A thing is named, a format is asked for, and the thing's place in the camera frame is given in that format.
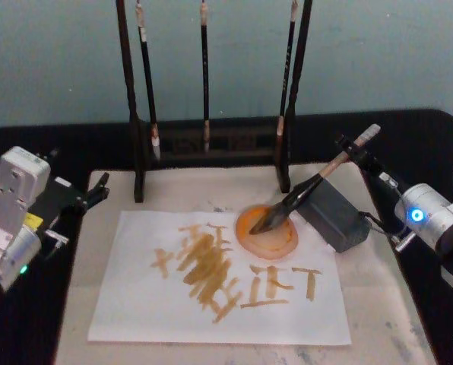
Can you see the white paper with brown strokes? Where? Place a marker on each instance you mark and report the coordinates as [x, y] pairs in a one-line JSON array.
[[135, 304]]

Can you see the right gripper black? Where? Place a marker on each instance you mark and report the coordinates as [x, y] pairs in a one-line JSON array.
[[384, 197]]

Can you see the dark wooden brush rack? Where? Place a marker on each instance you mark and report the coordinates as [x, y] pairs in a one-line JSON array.
[[139, 152]]

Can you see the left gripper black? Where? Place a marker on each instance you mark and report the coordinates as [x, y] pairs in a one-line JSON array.
[[53, 205]]

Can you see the grey rectangular block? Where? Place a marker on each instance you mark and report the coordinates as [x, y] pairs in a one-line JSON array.
[[333, 216]]

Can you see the hanging thin black brush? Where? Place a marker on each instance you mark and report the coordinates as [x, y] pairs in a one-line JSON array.
[[204, 76]]

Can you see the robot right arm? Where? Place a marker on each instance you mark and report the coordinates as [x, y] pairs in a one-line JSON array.
[[435, 216]]

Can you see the hanging brush with brown tip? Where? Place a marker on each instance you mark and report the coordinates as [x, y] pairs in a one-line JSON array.
[[286, 76]]

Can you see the orange ink dish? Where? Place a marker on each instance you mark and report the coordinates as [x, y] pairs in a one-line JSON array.
[[266, 247]]

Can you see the hanging brush with white tip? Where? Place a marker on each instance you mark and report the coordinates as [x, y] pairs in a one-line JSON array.
[[147, 76]]

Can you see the white felt mat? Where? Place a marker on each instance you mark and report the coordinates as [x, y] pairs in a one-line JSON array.
[[378, 304]]

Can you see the black table cloth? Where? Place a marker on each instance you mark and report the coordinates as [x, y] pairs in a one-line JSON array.
[[409, 144]]

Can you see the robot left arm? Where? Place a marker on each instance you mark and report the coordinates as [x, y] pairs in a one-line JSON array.
[[10, 213]]

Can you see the large brush with dark bristles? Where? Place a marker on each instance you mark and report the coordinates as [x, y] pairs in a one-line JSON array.
[[306, 190]]

